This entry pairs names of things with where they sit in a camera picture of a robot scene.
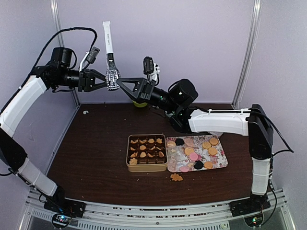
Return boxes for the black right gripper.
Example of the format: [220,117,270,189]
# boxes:
[116,78,179,114]

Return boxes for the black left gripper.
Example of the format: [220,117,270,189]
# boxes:
[54,68,111,92]

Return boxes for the metal serving tongs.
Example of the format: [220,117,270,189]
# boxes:
[103,21,121,91]

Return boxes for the gold cookie tin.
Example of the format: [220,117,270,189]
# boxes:
[126,134,167,173]

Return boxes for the pink round cookie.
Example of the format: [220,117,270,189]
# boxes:
[189,152,198,161]

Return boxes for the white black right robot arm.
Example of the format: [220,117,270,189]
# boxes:
[117,78,293,216]

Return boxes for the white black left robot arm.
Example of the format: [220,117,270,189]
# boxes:
[0,44,106,213]

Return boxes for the green bowl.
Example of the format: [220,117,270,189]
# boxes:
[133,101,148,108]

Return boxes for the round patterned biscuit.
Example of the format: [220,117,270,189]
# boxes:
[166,140,176,148]

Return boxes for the floral cookie tray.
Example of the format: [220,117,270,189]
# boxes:
[166,135,228,173]

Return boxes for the brown tree cookie on table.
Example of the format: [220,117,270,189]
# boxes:
[170,173,183,182]

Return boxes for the black sandwich cookie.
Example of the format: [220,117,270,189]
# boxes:
[193,161,204,170]

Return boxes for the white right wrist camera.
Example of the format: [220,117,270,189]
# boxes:
[143,56,160,86]

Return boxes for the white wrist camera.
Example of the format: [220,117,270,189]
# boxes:
[79,46,100,72]
[143,56,160,86]

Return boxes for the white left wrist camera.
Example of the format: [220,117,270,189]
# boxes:
[79,46,100,72]

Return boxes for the aluminium corner post left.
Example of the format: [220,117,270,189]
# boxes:
[50,0,80,107]

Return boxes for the aluminium corner post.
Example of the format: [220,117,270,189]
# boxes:
[50,0,80,107]
[232,0,263,109]

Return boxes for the aluminium corner post right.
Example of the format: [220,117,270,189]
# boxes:
[232,0,263,109]

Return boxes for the aluminium front rail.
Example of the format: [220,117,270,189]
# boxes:
[19,188,297,230]

